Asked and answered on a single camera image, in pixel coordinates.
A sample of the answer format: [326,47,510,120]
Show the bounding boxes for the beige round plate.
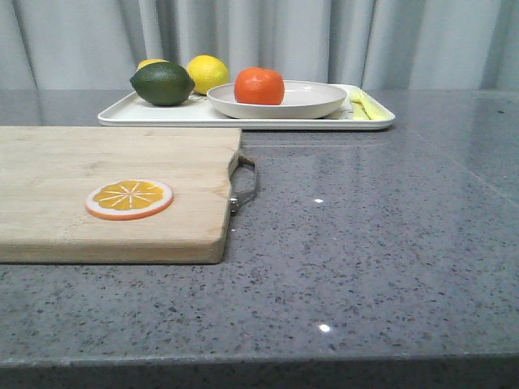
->
[207,80,348,119]

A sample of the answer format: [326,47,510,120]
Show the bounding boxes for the yellow lemon right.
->
[187,54,230,95]

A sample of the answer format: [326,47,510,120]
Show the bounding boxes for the yellow plastic cutlery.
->
[350,89,392,120]

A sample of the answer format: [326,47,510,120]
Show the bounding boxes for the wooden cutting board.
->
[1,126,241,263]

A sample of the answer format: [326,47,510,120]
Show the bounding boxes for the orange slice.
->
[85,178,174,220]

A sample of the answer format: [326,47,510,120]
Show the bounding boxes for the grey curtain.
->
[1,1,518,90]

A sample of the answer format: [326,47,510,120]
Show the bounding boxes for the orange tangerine fruit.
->
[234,67,285,105]

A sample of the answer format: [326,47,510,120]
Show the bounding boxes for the green lime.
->
[130,62,195,106]

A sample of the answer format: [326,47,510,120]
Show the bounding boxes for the yellow lemon behind lime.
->
[136,58,167,70]

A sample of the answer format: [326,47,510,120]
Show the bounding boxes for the metal cutting board handle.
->
[229,154,260,215]

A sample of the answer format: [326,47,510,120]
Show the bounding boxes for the white rectangular bear tray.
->
[98,84,396,130]

